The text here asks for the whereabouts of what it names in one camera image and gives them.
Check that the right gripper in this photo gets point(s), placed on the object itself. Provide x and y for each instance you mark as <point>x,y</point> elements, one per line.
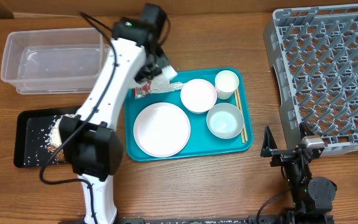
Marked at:
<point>281,156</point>

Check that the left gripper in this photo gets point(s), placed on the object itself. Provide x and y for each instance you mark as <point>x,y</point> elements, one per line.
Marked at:
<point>142,75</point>

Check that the red snack wrapper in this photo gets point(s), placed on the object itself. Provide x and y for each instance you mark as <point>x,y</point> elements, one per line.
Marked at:
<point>140,92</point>

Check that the grey-green bowl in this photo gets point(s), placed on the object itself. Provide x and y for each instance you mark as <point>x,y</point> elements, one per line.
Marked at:
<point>225,121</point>

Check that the large white plate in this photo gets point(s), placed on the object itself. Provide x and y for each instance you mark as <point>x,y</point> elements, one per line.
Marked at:
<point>162,130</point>

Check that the large white paper napkin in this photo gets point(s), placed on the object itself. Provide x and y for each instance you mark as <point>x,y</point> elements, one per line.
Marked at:
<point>165,72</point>

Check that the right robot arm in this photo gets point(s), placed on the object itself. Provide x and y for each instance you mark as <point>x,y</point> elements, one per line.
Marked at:
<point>312,196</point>

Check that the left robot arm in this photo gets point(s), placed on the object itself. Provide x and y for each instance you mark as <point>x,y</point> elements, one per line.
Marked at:
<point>89,139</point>

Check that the pink bowl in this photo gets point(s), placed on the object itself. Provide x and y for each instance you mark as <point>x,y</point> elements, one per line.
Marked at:
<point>198,96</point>

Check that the wooden chopstick inner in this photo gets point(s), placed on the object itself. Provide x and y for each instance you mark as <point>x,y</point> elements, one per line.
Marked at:
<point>239,107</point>

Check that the white paper cup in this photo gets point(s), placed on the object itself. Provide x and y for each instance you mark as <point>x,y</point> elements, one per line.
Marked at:
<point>226,82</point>

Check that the teal serving tray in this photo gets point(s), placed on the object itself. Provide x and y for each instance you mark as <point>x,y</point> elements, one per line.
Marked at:
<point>202,142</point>

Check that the grey dish rack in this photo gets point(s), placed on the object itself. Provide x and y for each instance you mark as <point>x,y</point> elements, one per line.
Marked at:
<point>314,54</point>

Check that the clear plastic bin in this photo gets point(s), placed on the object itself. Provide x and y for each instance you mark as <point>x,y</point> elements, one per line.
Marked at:
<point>54,61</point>

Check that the pile of white rice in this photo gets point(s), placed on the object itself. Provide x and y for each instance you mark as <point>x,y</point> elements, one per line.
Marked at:
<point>54,139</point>

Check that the black tray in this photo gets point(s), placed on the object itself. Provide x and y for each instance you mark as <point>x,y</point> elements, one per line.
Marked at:
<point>33,135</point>

